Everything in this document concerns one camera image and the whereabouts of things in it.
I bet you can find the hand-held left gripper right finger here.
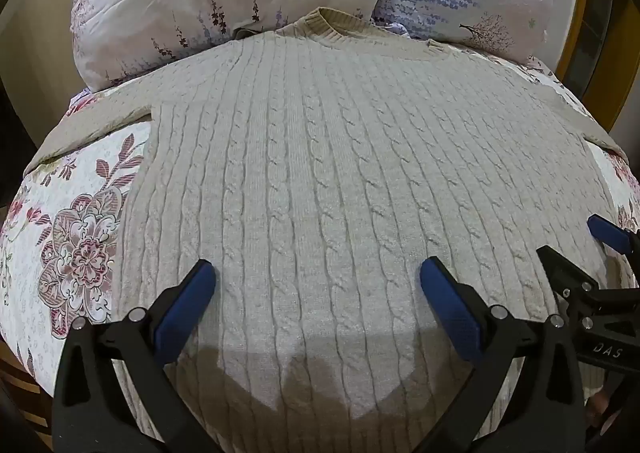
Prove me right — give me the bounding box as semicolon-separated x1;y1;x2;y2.
419;255;587;453

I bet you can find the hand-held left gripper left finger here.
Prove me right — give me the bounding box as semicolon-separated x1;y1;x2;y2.
52;259;237;453

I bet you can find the wooden bed frame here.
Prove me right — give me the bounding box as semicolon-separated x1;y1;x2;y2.
554;0;640;146

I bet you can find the beige cable-knit sweater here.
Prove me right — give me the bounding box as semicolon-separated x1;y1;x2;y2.
22;7;629;453

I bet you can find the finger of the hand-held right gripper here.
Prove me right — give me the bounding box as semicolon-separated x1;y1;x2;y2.
587;214;640;257
535;245;603;299

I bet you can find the floral quilted bedspread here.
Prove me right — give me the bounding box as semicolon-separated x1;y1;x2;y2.
0;50;640;406

